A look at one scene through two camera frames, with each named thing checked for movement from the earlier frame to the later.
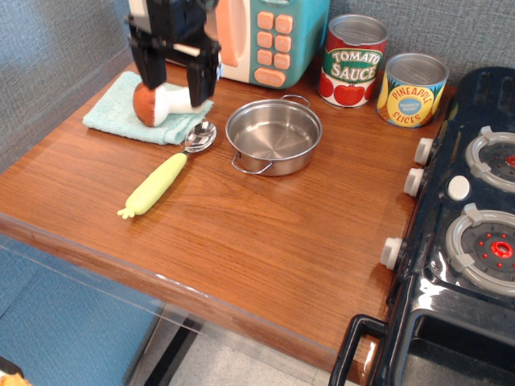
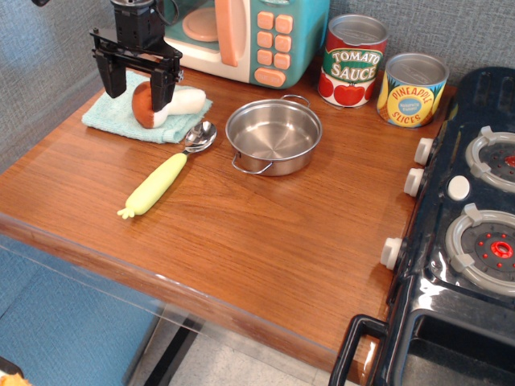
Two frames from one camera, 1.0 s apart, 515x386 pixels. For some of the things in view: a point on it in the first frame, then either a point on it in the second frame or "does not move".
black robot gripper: [177, 22] to [138, 38]
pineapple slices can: [411, 89] does not move
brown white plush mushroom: [151, 106] does not move
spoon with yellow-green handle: [197, 136] does not move
